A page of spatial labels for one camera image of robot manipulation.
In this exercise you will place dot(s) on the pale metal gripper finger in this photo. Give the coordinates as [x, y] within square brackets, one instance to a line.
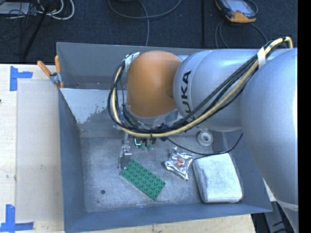
[128, 154]
[121, 162]

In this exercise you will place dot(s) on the grey metal bin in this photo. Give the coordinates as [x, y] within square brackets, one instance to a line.
[109, 178]

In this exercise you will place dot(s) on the dark green flat block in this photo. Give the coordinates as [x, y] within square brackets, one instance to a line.
[143, 180]

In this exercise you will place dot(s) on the clear plastic packet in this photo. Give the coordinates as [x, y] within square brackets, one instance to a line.
[178, 165]

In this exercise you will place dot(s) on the white tape roll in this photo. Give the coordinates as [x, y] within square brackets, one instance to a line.
[205, 138]

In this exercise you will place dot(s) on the pale wood board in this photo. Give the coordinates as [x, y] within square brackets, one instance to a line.
[36, 142]

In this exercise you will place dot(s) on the white sponge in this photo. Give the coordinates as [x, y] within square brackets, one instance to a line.
[218, 178]

